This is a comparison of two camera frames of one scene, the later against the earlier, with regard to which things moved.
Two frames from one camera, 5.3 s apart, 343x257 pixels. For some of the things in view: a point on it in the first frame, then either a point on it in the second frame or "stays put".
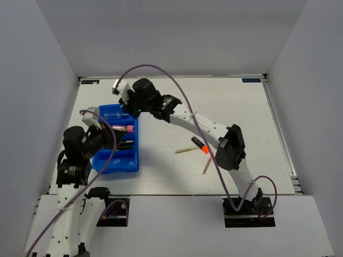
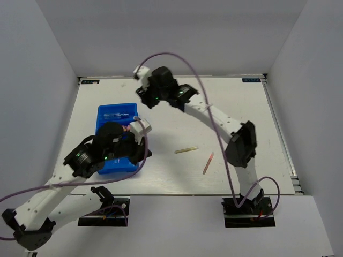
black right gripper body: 138,105 to 158,94
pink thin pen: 207,166 stays put
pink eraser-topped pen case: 129,128 stays put
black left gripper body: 98,140 to 128,148
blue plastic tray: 125,157 stays put
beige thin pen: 185,150 stays put
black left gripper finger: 119,135 to 140,157
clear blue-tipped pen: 116,114 stays put
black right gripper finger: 127,107 to 147,99
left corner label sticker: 90,82 stays put
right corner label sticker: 251,80 stays put
